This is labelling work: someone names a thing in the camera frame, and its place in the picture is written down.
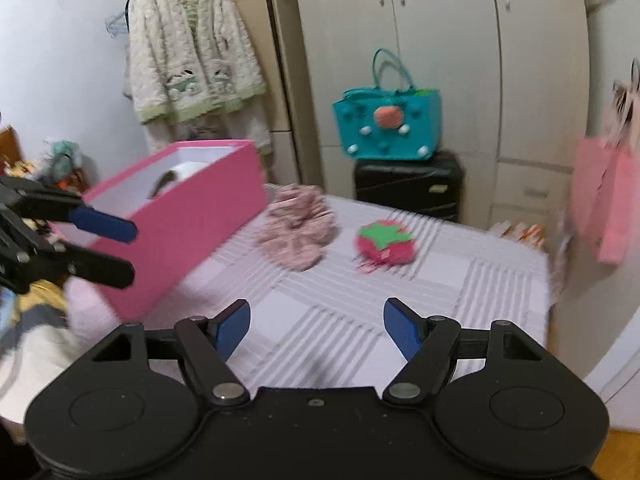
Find white brown plush dog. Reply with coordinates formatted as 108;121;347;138
148;162;207;200

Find red strawberry plush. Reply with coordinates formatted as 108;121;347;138
355;220;416;274

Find pink fabric scrunchie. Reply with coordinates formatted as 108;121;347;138
255;184;338;272

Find pink cardboard box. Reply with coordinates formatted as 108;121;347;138
53;140;266;321

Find striped white tablecloth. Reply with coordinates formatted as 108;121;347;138
64;181;551;396

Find colourful gift bag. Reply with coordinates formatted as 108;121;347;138
489;220;546;250

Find black suitcase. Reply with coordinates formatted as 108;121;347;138
354;151;465;222

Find white knit cardigan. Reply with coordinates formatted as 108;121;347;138
125;0;272;155

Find teal felt tote bag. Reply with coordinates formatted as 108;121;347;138
333;48;442;162

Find pink paper bag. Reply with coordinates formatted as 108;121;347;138
570;84;639;266

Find beige tall cabinet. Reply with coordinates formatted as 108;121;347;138
234;0;299;184

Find grey three-door wardrobe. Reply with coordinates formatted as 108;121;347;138
272;0;589;229

